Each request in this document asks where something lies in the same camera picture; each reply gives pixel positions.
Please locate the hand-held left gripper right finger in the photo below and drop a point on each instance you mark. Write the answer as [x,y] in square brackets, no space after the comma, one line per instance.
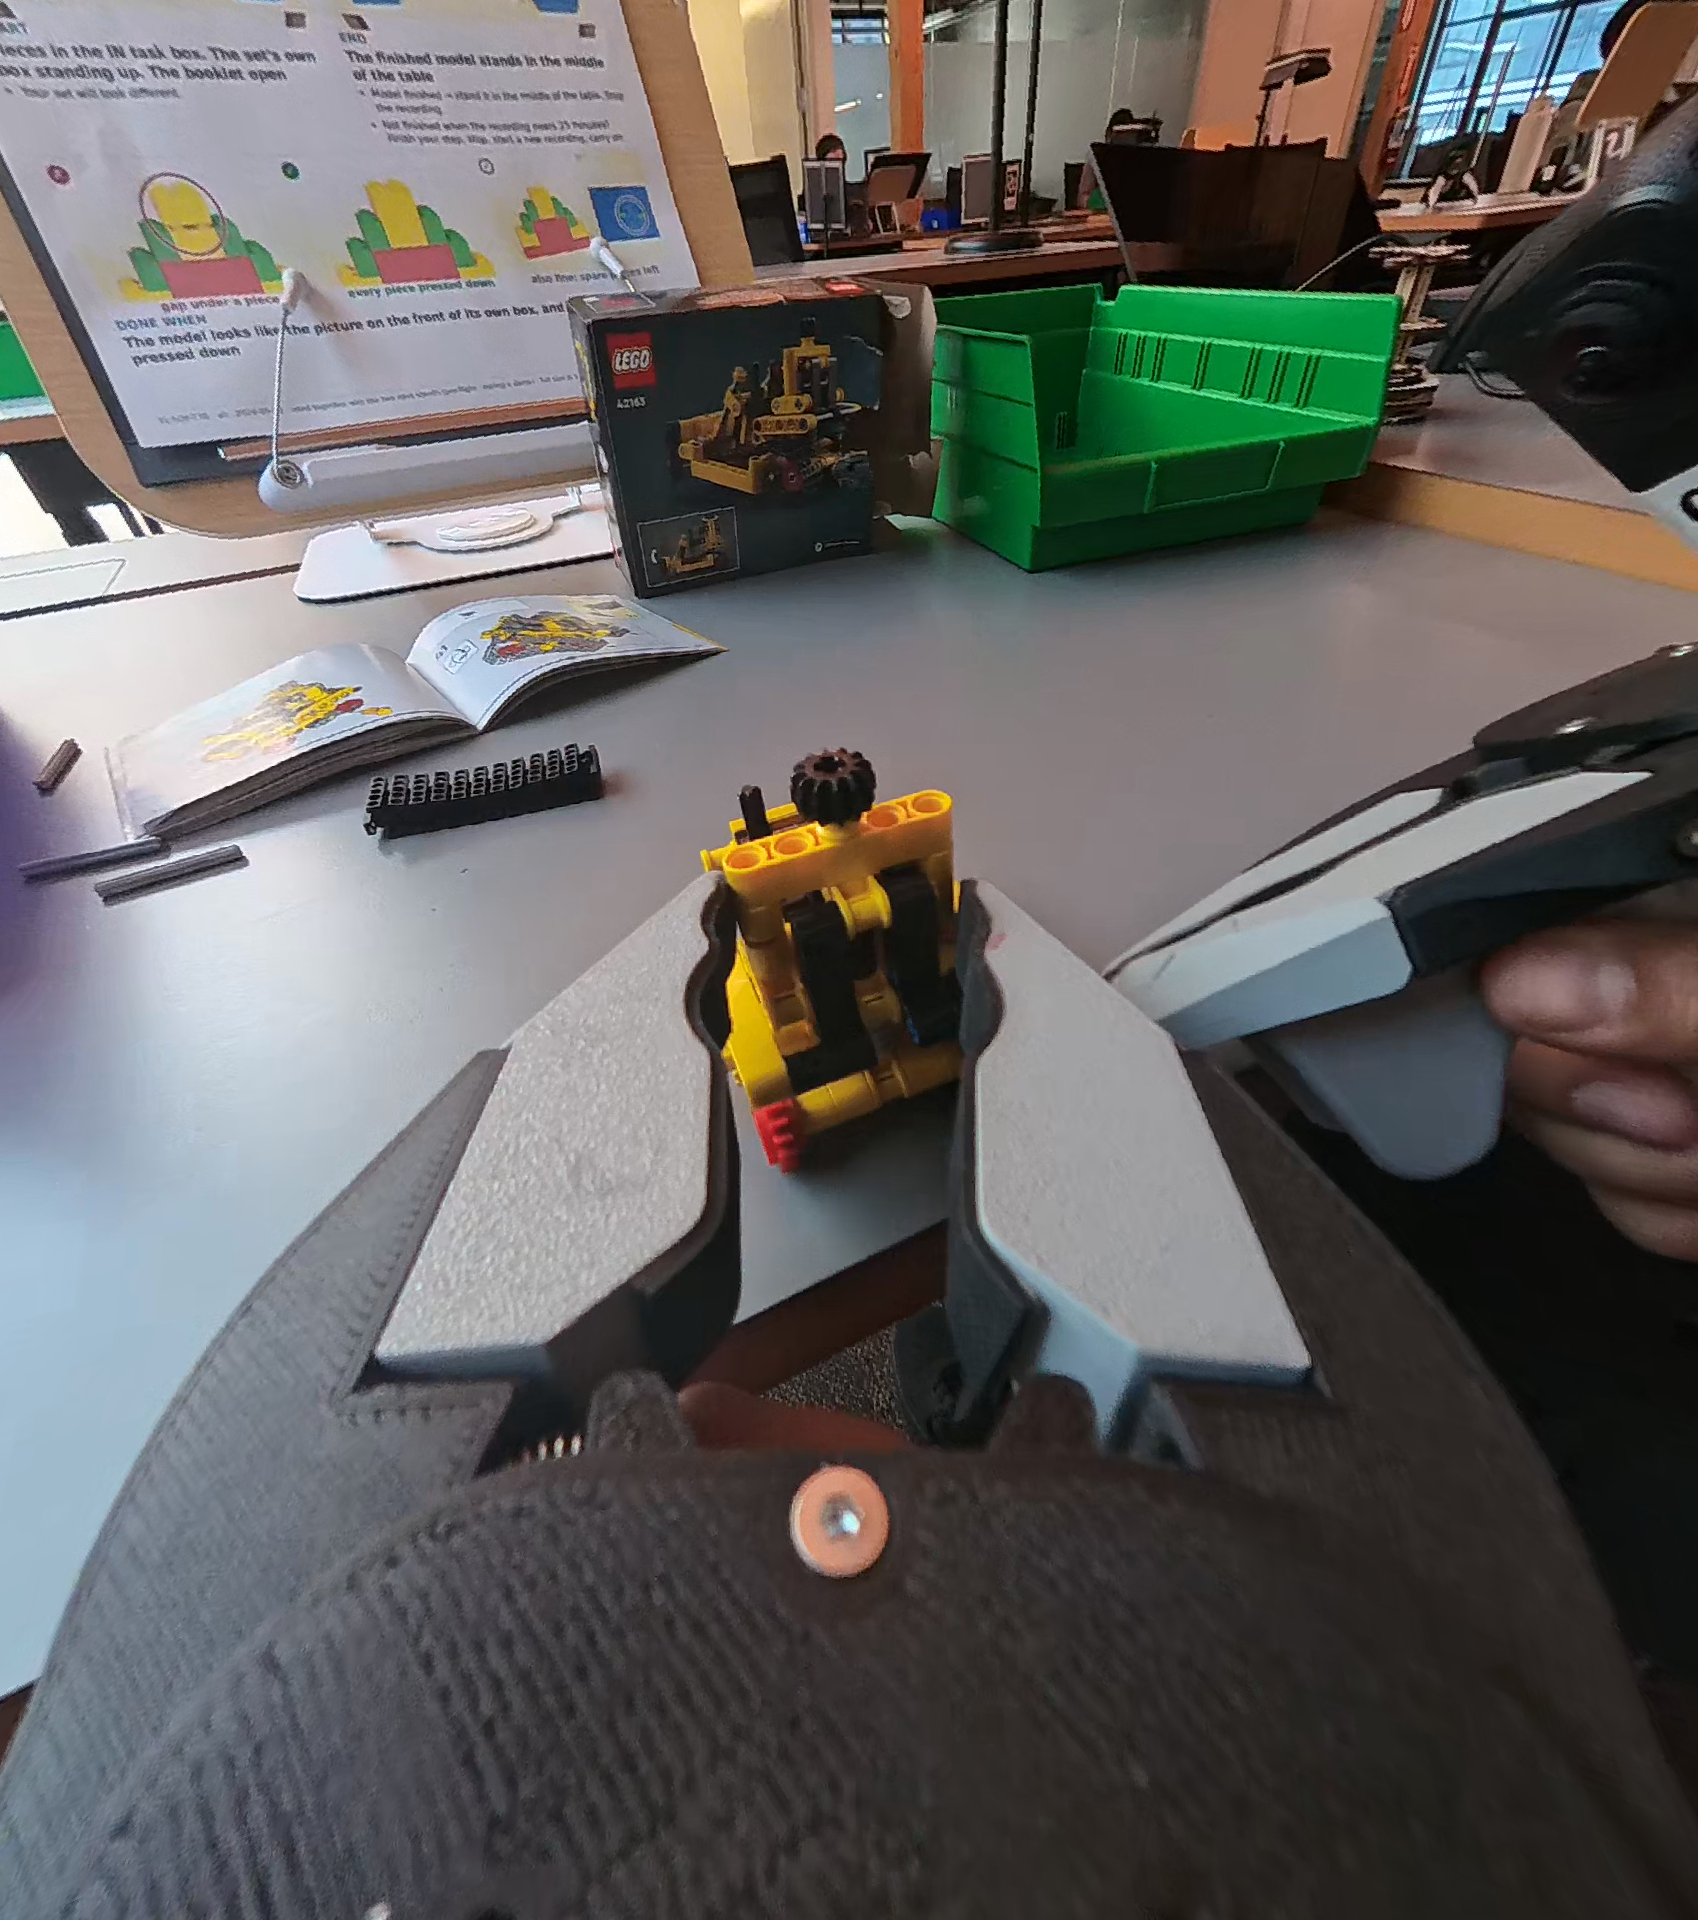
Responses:
[1104,1184]

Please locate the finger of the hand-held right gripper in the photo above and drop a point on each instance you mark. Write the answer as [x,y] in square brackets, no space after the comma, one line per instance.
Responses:
[1269,975]
[1418,833]

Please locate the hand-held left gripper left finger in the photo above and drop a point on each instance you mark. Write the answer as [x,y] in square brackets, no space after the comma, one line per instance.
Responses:
[578,1141]

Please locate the yellow black lego bulldozer model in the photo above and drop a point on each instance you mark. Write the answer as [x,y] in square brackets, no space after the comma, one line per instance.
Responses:
[848,961]

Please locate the black lego track piece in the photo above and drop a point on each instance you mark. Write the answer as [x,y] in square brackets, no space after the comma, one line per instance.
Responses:
[482,788]

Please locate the lego instruction booklet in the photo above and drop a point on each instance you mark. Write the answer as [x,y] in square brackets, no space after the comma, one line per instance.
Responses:
[384,705]

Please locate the long grey lego axle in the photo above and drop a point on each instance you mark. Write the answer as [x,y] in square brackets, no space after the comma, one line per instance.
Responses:
[170,873]
[93,861]

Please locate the short grey lego axle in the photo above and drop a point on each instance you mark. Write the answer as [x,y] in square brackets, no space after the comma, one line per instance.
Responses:
[57,765]

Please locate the black lego set box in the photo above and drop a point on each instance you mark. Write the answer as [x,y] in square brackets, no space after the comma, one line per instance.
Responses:
[745,421]

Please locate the person's right hand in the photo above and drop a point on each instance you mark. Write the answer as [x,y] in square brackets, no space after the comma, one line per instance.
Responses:
[1659,1050]

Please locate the stacked wooden disc model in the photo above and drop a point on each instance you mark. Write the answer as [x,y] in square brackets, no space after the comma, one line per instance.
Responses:
[1404,330]

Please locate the black monitor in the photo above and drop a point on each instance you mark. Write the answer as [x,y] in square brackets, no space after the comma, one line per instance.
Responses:
[1224,210]

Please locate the green plastic bin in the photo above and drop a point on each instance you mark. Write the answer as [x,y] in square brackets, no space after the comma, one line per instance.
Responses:
[1165,421]

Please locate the white sheet holder stand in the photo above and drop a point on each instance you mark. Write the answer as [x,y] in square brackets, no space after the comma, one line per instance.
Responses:
[444,524]

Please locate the wooden board with instruction sheet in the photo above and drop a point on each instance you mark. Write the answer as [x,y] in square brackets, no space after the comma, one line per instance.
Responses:
[308,195]

